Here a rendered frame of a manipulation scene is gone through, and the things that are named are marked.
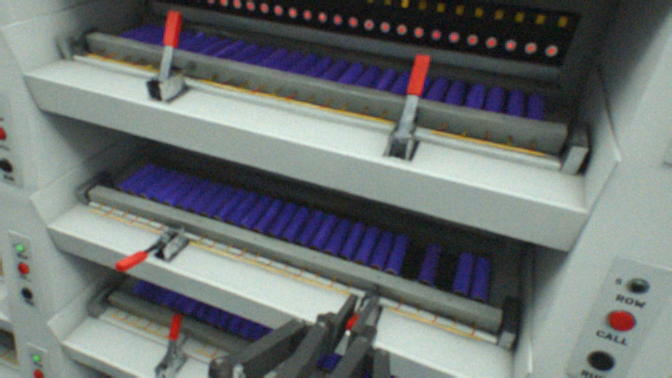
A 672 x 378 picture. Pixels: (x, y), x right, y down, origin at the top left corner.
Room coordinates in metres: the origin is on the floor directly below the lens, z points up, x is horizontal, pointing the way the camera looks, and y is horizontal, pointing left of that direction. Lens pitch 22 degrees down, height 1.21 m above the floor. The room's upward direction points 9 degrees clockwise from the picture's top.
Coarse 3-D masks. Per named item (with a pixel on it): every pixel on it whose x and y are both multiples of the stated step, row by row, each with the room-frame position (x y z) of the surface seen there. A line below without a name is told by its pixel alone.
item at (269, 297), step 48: (144, 144) 0.65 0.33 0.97; (48, 192) 0.49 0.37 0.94; (336, 192) 0.55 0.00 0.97; (96, 240) 0.47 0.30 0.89; (144, 240) 0.47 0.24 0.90; (192, 288) 0.43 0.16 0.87; (240, 288) 0.41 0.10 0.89; (288, 288) 0.41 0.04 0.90; (528, 288) 0.39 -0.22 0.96; (384, 336) 0.36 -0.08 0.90; (432, 336) 0.37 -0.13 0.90; (528, 336) 0.33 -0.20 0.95
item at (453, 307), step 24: (96, 192) 0.53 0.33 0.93; (120, 192) 0.53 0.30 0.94; (144, 216) 0.50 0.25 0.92; (168, 216) 0.49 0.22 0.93; (192, 216) 0.49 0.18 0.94; (216, 240) 0.47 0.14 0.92; (240, 240) 0.46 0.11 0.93; (264, 240) 0.46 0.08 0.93; (288, 264) 0.44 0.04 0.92; (312, 264) 0.43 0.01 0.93; (336, 264) 0.43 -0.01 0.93; (360, 288) 0.42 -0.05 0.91; (384, 288) 0.40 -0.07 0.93; (408, 288) 0.40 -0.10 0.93; (432, 288) 0.40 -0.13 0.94; (432, 312) 0.39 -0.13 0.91; (456, 312) 0.38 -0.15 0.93; (480, 312) 0.38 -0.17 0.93
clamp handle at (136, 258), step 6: (162, 240) 0.45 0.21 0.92; (168, 240) 0.45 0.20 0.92; (150, 246) 0.43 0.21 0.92; (156, 246) 0.43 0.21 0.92; (162, 246) 0.44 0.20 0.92; (138, 252) 0.41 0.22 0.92; (144, 252) 0.41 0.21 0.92; (150, 252) 0.42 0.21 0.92; (126, 258) 0.40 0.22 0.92; (132, 258) 0.40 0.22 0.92; (138, 258) 0.40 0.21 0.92; (144, 258) 0.41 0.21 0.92; (120, 264) 0.38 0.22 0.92; (126, 264) 0.39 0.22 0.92; (132, 264) 0.39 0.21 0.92; (120, 270) 0.38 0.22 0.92; (126, 270) 0.38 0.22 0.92
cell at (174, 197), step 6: (192, 180) 0.57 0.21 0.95; (198, 180) 0.58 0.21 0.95; (180, 186) 0.56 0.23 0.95; (186, 186) 0.56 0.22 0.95; (192, 186) 0.56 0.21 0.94; (174, 192) 0.54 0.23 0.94; (180, 192) 0.54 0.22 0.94; (186, 192) 0.55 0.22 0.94; (168, 198) 0.53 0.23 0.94; (174, 198) 0.53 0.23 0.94; (180, 198) 0.54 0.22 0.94; (174, 204) 0.53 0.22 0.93
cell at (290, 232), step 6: (300, 210) 0.52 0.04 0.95; (306, 210) 0.52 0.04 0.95; (294, 216) 0.51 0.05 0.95; (300, 216) 0.51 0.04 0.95; (306, 216) 0.52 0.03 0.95; (294, 222) 0.50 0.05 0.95; (300, 222) 0.50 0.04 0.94; (306, 222) 0.51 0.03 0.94; (288, 228) 0.49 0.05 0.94; (294, 228) 0.49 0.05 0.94; (300, 228) 0.50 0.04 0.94; (282, 234) 0.48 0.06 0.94; (288, 234) 0.48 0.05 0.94; (294, 234) 0.48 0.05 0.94
